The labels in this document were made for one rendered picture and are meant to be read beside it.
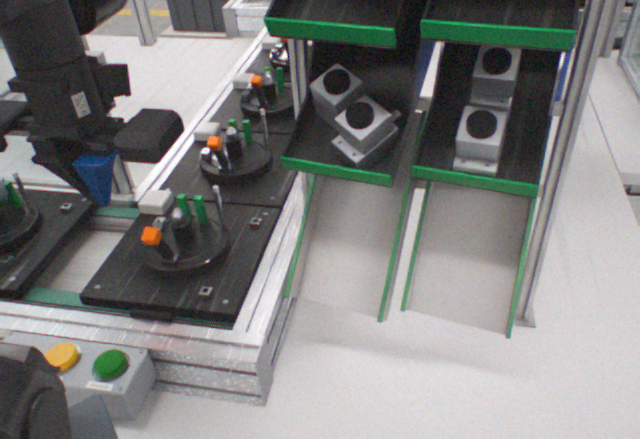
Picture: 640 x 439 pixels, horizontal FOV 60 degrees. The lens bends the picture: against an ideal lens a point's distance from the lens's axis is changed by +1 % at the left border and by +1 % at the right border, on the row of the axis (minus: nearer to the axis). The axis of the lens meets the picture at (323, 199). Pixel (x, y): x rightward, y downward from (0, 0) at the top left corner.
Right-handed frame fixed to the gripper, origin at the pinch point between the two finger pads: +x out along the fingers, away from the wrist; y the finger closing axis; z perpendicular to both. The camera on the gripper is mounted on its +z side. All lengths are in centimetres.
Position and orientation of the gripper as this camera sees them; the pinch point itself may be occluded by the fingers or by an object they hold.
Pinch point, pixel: (94, 176)
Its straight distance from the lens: 57.9
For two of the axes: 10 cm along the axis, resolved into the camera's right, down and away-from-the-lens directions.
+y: -9.8, -0.8, 1.9
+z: 2.0, -6.0, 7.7
